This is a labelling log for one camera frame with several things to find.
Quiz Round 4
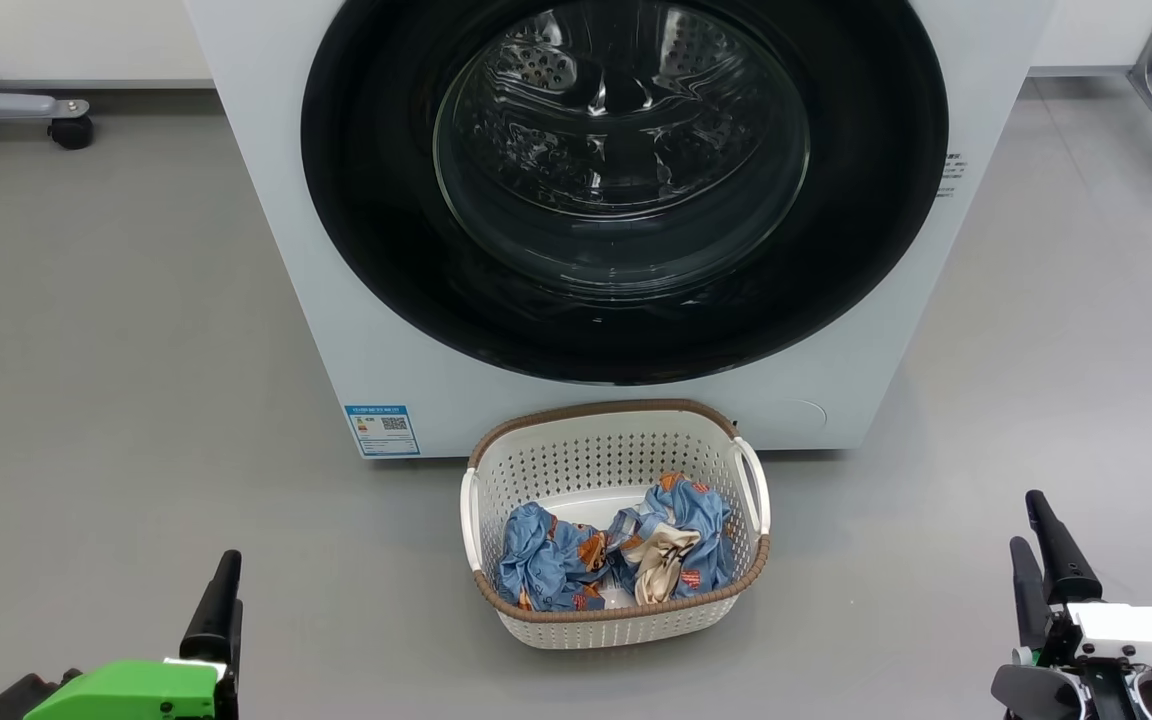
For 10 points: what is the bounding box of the cream perforated laundry basket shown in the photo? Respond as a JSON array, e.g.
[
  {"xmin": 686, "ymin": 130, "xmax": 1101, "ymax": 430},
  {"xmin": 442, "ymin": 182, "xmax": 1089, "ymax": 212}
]
[{"xmin": 460, "ymin": 399, "xmax": 772, "ymax": 651}]

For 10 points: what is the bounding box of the blue garment with cream lining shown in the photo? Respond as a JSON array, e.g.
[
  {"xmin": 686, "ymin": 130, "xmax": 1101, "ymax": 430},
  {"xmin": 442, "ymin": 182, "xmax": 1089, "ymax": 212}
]
[{"xmin": 604, "ymin": 473, "xmax": 737, "ymax": 606}]

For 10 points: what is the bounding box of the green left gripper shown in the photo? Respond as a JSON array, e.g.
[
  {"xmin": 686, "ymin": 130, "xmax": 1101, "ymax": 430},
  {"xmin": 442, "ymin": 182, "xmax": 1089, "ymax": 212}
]
[{"xmin": 24, "ymin": 550, "xmax": 243, "ymax": 720}]

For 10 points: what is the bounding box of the black washing machine door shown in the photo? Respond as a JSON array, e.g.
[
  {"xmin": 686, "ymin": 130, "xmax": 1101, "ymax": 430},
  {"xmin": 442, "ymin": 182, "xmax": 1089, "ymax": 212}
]
[{"xmin": 301, "ymin": 0, "xmax": 950, "ymax": 386}]

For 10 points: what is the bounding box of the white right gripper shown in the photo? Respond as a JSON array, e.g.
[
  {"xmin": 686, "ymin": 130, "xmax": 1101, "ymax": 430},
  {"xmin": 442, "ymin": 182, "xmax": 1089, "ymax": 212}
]
[{"xmin": 992, "ymin": 490, "xmax": 1152, "ymax": 720}]

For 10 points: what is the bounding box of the blue bear print garment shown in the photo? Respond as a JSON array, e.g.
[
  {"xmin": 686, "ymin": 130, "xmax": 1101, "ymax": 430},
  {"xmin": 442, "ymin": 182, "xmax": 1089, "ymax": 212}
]
[{"xmin": 496, "ymin": 502, "xmax": 609, "ymax": 613}]

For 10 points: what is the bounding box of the blue energy label sticker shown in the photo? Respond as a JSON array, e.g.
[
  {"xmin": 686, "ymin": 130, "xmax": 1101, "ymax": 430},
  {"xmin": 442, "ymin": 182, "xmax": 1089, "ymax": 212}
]
[{"xmin": 344, "ymin": 404, "xmax": 421, "ymax": 459}]

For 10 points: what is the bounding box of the white front-load washing machine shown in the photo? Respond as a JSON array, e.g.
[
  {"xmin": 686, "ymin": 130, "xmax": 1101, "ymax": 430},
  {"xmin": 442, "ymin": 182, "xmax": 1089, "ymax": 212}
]
[{"xmin": 184, "ymin": 0, "xmax": 1055, "ymax": 461}]

